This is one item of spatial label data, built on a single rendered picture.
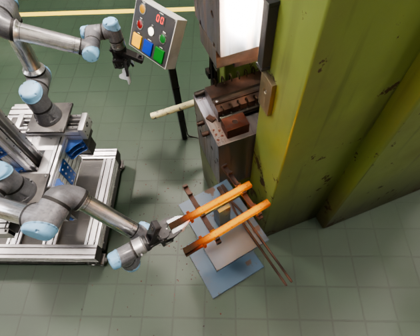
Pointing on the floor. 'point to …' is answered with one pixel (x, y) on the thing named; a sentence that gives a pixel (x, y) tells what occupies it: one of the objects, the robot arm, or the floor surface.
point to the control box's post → (177, 102)
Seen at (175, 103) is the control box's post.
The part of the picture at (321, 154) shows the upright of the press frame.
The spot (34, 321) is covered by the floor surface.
